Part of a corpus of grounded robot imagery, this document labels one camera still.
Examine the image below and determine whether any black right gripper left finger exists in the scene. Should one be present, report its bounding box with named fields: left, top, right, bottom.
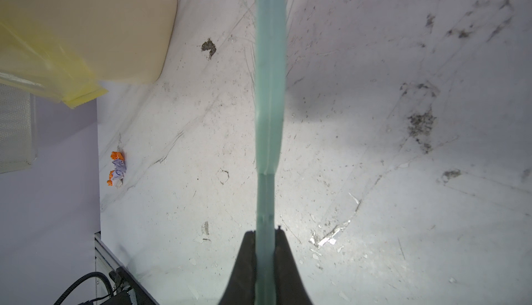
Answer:
left=219, top=231, right=256, bottom=305

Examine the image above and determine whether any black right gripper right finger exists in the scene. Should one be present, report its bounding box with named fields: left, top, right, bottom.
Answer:
left=274, top=227, right=313, bottom=305

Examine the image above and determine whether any green hand brush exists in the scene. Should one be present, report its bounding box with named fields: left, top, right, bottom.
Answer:
left=254, top=0, right=287, bottom=304

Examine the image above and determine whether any purple paper scrap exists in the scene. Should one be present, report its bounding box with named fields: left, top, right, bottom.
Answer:
left=107, top=151, right=127, bottom=187

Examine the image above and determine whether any yellow lined trash bin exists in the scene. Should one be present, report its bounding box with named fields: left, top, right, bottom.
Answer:
left=1, top=0, right=178, bottom=108

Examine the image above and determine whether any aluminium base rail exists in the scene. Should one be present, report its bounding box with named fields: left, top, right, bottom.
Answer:
left=93, top=232, right=157, bottom=305

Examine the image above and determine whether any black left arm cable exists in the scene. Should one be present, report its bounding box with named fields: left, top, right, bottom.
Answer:
left=53, top=271, right=115, bottom=305

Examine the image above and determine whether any white mesh wall shelf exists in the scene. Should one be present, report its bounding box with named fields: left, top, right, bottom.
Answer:
left=0, top=84, right=37, bottom=173

